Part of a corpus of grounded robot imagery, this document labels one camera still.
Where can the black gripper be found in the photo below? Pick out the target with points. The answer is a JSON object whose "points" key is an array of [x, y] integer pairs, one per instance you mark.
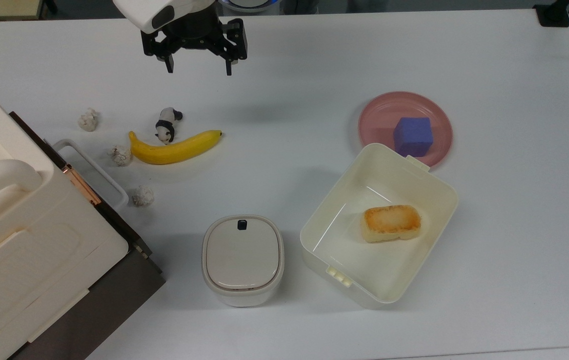
{"points": [[192, 30]]}

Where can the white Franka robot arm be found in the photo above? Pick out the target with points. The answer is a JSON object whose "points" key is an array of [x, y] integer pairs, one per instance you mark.
{"points": [[139, 12]]}

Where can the cream open plastic bin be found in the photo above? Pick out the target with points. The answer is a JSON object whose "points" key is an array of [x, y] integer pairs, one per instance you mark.
{"points": [[389, 270]]}

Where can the small panda figurine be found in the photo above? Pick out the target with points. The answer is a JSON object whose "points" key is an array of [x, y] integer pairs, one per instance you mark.
{"points": [[166, 127]]}

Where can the yellow banana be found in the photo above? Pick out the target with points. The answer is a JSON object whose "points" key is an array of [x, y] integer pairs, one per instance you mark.
{"points": [[174, 150]]}

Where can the crumpled white paper ball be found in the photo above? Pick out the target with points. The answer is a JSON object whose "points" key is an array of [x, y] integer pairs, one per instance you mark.
{"points": [[120, 155], [88, 120], [143, 196]]}

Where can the pink plate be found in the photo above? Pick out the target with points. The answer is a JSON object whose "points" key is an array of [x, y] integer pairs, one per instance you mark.
{"points": [[379, 120]]}

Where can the small cream lidded trash can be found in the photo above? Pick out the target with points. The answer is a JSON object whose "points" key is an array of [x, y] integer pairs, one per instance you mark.
{"points": [[242, 257]]}

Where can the purple cube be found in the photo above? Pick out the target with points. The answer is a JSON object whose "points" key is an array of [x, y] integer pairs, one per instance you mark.
{"points": [[413, 136]]}

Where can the black camera stand clamp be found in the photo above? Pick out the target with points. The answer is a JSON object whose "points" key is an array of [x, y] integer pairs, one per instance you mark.
{"points": [[553, 15]]}

